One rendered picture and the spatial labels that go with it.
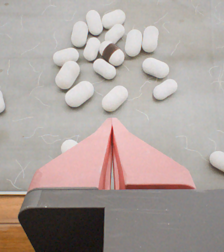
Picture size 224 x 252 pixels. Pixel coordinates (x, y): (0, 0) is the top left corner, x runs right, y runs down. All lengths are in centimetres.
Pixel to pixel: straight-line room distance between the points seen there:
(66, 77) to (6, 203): 16
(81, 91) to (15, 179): 13
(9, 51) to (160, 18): 22
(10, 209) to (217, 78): 30
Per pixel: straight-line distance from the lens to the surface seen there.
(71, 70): 26
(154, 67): 26
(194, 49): 31
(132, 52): 27
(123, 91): 24
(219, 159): 25
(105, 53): 27
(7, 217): 25
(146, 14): 33
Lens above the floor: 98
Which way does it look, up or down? 76 degrees down
